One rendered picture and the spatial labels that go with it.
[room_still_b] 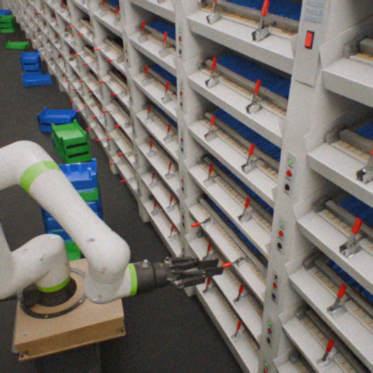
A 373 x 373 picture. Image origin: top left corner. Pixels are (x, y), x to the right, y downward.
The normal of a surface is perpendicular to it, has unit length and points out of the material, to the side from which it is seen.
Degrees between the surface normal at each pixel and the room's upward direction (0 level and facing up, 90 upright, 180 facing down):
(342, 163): 21
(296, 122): 90
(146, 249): 0
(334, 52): 90
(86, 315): 2
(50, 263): 88
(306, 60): 90
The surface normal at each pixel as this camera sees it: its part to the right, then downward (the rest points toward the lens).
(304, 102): -0.91, 0.22
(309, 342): -0.33, -0.72
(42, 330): -0.03, -0.84
